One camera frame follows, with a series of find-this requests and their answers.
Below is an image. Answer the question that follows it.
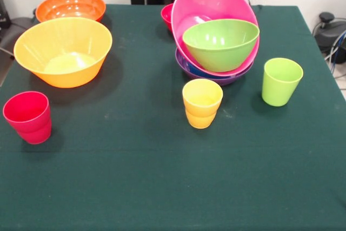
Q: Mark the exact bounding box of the large pink bowl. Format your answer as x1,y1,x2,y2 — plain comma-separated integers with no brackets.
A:
170,0,261,77

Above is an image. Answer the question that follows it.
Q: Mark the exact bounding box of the lime green bowl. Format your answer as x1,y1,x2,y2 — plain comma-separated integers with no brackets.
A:
182,18,261,72

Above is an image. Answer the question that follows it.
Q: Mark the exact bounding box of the small blue bowl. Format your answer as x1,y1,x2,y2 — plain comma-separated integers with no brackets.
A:
188,62,210,78

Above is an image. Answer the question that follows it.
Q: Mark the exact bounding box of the large orange bowl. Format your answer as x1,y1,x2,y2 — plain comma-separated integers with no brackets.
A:
13,16,113,89

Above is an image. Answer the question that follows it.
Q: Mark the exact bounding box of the small red-pink bowl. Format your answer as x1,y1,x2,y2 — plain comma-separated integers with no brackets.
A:
161,3,175,31

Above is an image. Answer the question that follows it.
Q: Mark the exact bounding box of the purple bowl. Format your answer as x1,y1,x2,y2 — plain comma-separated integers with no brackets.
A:
175,48,255,86

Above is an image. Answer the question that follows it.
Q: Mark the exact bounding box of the lime green cup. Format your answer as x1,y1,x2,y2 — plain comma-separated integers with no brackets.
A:
261,57,304,107

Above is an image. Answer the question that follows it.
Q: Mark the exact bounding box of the yellow cup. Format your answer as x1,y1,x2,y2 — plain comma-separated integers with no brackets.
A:
182,78,224,129

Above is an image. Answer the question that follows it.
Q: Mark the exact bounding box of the red-orange bowl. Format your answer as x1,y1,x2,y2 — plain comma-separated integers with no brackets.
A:
35,0,107,23

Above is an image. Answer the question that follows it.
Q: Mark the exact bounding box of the dark green tablecloth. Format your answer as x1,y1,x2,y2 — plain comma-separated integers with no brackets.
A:
0,3,346,231

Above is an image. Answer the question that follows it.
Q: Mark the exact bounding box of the black device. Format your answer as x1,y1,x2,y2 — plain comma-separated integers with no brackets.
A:
0,0,11,29

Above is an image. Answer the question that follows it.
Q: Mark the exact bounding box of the red-pink cup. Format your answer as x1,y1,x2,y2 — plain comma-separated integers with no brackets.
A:
2,91,52,145

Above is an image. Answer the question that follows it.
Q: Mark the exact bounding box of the tangle of cables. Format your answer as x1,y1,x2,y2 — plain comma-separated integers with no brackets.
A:
323,29,346,91

